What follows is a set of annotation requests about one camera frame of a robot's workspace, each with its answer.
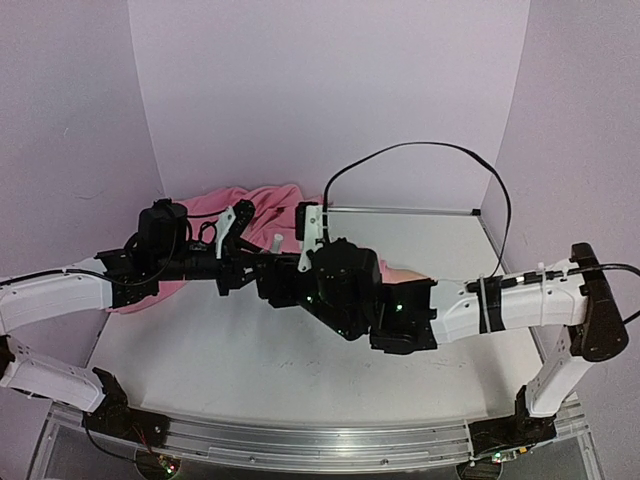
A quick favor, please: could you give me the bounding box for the left black cable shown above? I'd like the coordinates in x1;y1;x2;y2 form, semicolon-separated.
564;262;640;324

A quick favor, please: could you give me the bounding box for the mannequin hand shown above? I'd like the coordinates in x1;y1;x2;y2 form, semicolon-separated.
386;269;429;284

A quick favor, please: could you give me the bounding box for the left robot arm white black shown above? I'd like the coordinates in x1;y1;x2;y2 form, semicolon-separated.
1;199;255;437

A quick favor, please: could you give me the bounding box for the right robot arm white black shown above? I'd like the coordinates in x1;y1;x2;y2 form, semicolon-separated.
254;239;629;458

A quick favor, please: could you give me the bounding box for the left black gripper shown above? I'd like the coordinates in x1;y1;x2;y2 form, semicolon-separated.
156;239;279;296

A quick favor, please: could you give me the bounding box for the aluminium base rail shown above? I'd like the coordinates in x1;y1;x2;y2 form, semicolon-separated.
49;399;586;464

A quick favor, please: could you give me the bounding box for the pink sweatshirt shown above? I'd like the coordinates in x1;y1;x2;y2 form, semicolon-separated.
104;183;396;316

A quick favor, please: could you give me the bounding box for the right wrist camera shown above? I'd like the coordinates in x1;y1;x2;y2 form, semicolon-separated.
295;202;325;273

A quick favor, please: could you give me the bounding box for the black cable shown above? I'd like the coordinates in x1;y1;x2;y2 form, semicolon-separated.
323;142;514;279
564;262;640;324

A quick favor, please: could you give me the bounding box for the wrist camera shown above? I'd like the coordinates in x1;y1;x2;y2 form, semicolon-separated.
214;200;255;260
295;202;325;273

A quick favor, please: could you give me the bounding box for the right black cable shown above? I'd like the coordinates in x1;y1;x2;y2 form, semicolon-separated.
323;142;514;279

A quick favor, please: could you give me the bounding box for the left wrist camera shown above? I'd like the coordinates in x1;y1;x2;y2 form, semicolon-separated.
214;200;255;260

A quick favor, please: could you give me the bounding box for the white nail polish cap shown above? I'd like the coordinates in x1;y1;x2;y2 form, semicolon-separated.
270;233;284;254

